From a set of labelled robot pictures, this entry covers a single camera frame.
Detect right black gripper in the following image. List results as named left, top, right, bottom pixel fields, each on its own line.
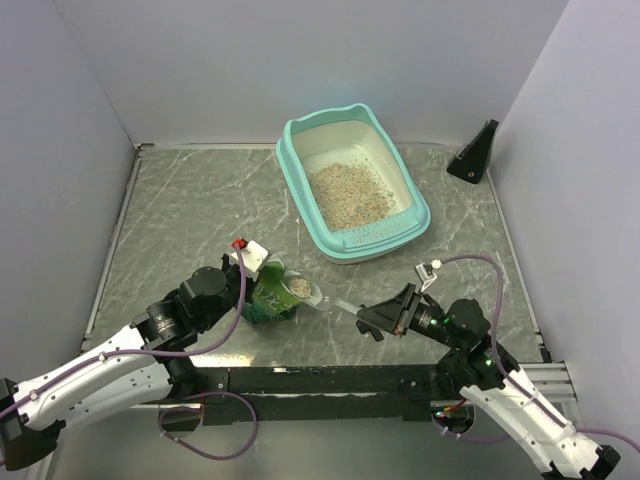
left=356, top=282, right=464, bottom=350

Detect black bag clip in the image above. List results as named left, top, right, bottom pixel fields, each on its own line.
left=356, top=320, right=384, bottom=342

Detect green cat litter bag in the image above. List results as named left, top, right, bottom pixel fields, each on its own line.
left=241, top=259, right=315, bottom=325

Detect clear plastic scoop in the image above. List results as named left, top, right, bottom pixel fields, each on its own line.
left=283, top=272, right=360, bottom=315

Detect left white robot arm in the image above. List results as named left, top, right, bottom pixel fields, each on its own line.
left=1, top=247, right=266, bottom=471

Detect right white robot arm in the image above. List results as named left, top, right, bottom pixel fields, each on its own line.
left=356, top=284, right=621, bottom=479

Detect teal litter box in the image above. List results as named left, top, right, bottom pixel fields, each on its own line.
left=276, top=103, right=431, bottom=264

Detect cat litter in box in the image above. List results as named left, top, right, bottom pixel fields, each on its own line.
left=307, top=159, right=396, bottom=232

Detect black wedge stand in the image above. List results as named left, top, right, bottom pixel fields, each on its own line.
left=446, top=119, right=500, bottom=185

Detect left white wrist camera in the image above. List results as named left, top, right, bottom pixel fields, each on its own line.
left=229, top=238, right=271, bottom=281

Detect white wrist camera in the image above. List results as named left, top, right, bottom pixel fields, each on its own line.
left=229, top=238, right=271, bottom=281
left=414, top=260, right=442, bottom=293

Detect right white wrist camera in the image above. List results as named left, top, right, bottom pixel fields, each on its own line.
left=414, top=260, right=442, bottom=293

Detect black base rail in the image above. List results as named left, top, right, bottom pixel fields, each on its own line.
left=184, top=365, right=461, bottom=422

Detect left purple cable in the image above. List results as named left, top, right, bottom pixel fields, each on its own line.
left=0, top=249, right=261, bottom=460

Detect purple cable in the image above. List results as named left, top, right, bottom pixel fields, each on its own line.
left=432, top=254, right=640, bottom=446
left=0, top=249, right=261, bottom=460

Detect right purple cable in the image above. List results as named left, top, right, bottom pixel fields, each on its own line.
left=432, top=254, right=640, bottom=446

